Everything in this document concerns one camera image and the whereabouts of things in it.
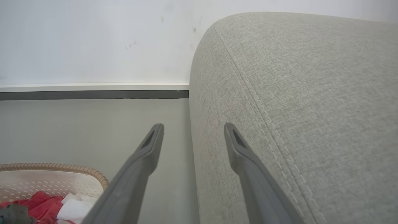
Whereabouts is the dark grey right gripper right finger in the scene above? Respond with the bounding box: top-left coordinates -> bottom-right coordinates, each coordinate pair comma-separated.
224,122 -> 307,224

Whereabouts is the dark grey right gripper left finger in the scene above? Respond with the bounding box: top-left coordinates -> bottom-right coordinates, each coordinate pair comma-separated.
81,123 -> 164,224

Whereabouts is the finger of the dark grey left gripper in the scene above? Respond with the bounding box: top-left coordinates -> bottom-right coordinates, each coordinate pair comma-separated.
0,203 -> 35,224

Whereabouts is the plain red garment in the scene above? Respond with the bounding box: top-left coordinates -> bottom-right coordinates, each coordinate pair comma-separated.
0,191 -> 75,224

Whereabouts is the red and white garment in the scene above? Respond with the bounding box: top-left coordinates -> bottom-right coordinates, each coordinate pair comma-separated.
57,193 -> 100,224

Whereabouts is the white basket with wicker rim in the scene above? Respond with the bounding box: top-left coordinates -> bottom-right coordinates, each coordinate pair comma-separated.
0,162 -> 109,204

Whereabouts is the white and grey baseboard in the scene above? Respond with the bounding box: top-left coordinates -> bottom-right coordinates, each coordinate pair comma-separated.
0,82 -> 190,101

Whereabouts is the grey fabric sofa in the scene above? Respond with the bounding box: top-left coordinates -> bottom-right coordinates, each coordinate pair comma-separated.
189,12 -> 398,224

